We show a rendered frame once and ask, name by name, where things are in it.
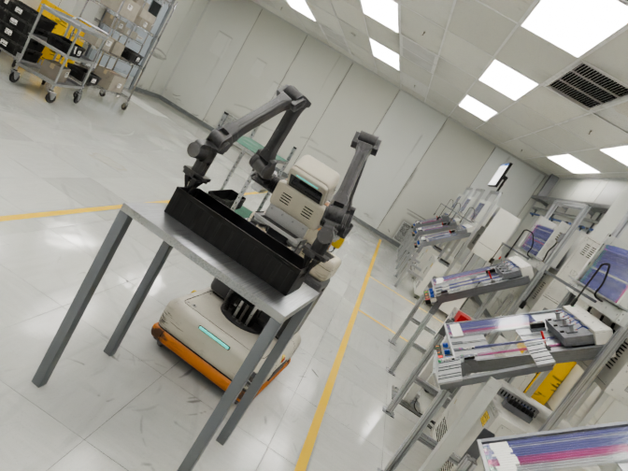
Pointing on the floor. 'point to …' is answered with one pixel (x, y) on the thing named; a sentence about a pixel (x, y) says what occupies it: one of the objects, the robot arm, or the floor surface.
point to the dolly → (15, 23)
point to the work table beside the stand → (151, 216)
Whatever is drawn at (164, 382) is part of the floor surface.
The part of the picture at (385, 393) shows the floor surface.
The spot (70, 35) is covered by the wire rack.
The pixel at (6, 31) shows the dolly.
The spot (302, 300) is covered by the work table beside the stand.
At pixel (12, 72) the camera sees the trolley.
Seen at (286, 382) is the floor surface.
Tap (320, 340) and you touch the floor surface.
